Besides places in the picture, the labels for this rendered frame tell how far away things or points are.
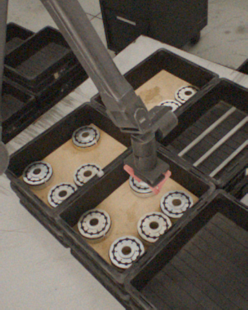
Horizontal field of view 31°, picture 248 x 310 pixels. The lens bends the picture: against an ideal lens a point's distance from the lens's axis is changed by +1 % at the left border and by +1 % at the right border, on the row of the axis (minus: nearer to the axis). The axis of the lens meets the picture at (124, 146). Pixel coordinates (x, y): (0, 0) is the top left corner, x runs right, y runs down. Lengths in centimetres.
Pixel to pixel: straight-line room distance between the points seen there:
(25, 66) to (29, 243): 131
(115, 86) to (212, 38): 255
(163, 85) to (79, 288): 84
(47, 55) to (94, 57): 175
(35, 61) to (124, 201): 141
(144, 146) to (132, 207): 44
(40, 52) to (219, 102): 133
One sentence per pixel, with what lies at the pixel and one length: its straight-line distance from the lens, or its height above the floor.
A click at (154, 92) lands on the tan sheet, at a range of 176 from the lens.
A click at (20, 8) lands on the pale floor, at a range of 421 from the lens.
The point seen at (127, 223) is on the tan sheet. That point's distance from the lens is 138.
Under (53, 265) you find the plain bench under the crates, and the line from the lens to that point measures 151.
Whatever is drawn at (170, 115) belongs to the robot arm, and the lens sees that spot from 105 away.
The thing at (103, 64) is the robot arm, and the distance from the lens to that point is 93.
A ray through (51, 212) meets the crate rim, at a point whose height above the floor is 93.
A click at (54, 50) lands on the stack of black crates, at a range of 269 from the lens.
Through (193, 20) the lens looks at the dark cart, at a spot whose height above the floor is 26.
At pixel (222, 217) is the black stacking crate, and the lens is 138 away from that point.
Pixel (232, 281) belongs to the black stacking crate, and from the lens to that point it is 129.
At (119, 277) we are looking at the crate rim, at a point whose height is 93.
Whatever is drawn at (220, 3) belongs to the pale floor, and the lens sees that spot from 384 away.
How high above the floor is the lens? 200
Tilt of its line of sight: 48 degrees down
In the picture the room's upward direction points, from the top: 10 degrees counter-clockwise
